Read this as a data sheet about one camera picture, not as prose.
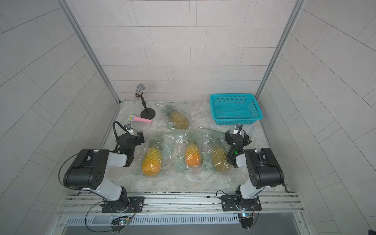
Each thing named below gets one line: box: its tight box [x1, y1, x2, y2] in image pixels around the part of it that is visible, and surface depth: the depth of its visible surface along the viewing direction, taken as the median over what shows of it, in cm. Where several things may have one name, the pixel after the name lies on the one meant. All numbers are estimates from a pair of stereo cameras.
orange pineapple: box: [185, 132, 202, 168], surface depth 81 cm
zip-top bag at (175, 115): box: [156, 101, 192, 131], surface depth 98 cm
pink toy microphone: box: [127, 114, 153, 123], surface depth 104 cm
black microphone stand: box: [135, 91, 156, 120], surface depth 110 cm
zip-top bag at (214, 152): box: [199, 126, 232, 174], surface depth 82 cm
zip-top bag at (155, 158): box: [135, 131, 174, 179], surface depth 82 cm
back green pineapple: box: [162, 104, 189, 130], surface depth 96 cm
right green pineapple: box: [211, 138, 232, 173], surface depth 79 cm
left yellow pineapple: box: [141, 138, 163, 176], surface depth 79 cm
